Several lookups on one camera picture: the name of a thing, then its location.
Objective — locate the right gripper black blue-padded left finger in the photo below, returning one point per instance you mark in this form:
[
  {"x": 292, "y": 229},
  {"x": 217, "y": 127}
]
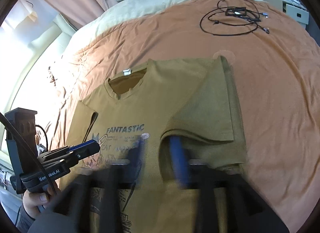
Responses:
[{"x": 70, "y": 210}]

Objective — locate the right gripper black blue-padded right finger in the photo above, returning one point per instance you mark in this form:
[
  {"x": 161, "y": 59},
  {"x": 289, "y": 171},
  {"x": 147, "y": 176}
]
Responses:
[{"x": 246, "y": 210}]

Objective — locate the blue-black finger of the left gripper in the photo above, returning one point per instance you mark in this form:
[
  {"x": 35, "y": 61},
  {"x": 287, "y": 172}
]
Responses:
[{"x": 71, "y": 155}]

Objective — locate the olive brown printed t-shirt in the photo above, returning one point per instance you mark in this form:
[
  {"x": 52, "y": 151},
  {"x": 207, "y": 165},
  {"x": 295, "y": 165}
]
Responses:
[{"x": 193, "y": 99}]

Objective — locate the person's left hand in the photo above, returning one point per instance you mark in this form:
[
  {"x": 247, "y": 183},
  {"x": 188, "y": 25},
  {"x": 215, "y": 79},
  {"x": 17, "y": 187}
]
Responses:
[{"x": 31, "y": 201}]

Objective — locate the orange-brown bed blanket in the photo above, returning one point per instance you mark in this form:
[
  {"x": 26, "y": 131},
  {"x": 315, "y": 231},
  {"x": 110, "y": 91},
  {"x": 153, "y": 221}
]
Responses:
[{"x": 275, "y": 68}]

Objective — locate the cream patterned duvet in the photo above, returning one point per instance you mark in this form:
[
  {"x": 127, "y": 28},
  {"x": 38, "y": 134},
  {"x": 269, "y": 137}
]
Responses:
[{"x": 121, "y": 12}]

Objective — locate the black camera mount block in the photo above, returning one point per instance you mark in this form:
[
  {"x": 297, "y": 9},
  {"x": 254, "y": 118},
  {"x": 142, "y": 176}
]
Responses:
[{"x": 23, "y": 120}]

